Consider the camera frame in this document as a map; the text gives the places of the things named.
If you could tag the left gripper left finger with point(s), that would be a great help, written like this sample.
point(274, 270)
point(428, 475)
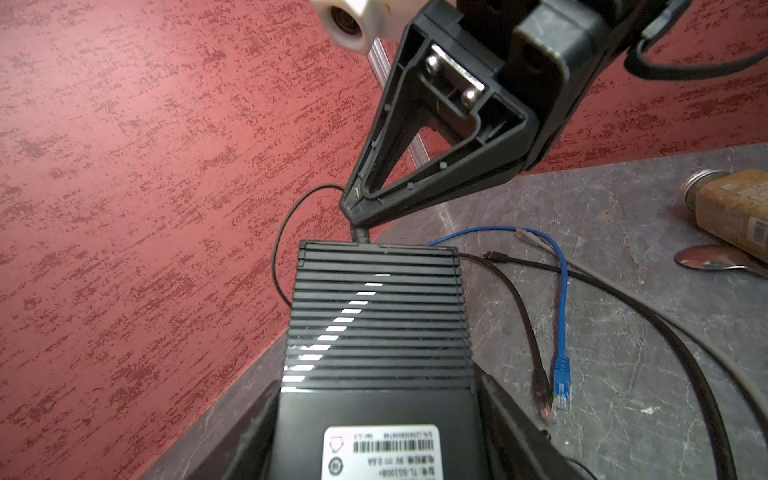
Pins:
point(243, 452)

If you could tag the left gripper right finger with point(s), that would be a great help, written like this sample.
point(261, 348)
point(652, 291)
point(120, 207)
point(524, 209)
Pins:
point(516, 447)

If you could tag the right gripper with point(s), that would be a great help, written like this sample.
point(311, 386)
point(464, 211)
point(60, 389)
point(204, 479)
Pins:
point(498, 81)

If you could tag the black network switch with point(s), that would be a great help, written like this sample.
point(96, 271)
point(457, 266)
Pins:
point(378, 379)

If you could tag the black power adapter with cable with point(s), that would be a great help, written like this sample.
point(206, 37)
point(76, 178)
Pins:
point(315, 215)

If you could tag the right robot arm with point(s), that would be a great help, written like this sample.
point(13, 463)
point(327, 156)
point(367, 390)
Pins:
point(709, 40)

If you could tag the brown spice jar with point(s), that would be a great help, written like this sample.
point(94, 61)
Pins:
point(730, 206)

